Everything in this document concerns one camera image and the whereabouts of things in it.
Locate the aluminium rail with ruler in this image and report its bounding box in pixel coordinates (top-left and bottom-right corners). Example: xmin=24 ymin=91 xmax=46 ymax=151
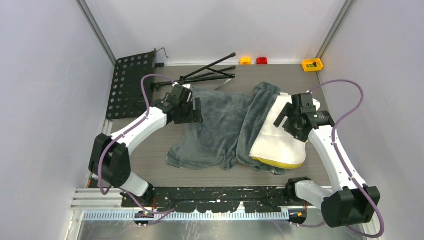
xmin=67 ymin=185 xmax=374 ymax=222

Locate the white yellow black pillow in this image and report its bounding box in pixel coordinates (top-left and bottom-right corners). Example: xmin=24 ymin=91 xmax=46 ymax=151
xmin=249 ymin=92 xmax=306 ymax=170

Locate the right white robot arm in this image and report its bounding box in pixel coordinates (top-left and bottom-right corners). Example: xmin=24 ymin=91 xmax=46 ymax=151
xmin=273 ymin=92 xmax=381 ymax=228

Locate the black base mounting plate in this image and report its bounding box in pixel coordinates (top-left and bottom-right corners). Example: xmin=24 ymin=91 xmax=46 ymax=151
xmin=121 ymin=186 xmax=312 ymax=214

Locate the black perforated music stand tray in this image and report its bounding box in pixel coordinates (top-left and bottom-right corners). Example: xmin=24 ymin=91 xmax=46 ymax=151
xmin=105 ymin=49 xmax=157 ymax=120

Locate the grey fluffy pillowcase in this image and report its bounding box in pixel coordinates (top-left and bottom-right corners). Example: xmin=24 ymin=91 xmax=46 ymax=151
xmin=166 ymin=82 xmax=287 ymax=175

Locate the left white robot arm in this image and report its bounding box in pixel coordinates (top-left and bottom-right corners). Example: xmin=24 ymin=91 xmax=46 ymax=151
xmin=88 ymin=83 xmax=203 ymax=207

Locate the yellow toy block with knob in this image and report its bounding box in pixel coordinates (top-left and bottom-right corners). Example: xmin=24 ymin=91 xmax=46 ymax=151
xmin=301 ymin=58 xmax=324 ymax=73

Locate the orange toy brick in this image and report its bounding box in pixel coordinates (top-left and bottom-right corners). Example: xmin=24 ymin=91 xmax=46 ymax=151
xmin=240 ymin=57 xmax=252 ymax=65

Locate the black folding tripod stand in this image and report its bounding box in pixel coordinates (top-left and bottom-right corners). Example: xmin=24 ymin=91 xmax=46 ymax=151
xmin=147 ymin=52 xmax=236 ymax=90

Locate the red toy brick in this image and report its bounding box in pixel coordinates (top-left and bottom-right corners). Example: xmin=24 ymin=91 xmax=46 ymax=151
xmin=256 ymin=57 xmax=268 ymax=65

